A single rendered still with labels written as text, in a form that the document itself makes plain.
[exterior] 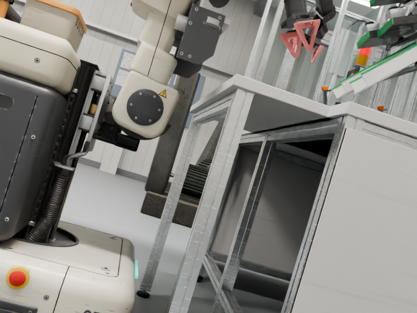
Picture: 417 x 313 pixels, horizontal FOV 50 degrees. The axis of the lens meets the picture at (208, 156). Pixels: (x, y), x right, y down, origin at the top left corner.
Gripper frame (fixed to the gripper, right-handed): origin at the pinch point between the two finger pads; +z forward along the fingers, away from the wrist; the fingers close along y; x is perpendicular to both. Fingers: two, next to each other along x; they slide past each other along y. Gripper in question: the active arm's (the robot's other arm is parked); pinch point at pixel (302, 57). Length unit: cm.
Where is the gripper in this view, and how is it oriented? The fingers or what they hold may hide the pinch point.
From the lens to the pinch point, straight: 197.8
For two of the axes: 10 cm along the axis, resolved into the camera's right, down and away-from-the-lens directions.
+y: -9.2, -3.3, -2.0
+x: 2.6, -1.5, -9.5
